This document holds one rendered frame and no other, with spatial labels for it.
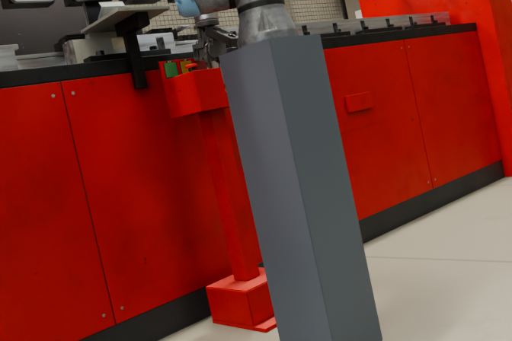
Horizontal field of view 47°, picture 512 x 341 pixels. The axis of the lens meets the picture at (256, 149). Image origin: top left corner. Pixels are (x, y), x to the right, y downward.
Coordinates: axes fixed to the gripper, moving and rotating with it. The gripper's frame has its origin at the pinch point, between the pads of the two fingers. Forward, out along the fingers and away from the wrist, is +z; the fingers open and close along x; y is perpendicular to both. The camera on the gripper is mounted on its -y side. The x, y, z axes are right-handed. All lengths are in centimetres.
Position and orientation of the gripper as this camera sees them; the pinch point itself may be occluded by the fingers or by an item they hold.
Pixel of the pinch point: (221, 84)
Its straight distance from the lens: 185.3
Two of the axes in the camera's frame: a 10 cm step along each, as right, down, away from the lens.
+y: -6.9, 0.2, 7.3
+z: 1.5, 9.8, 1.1
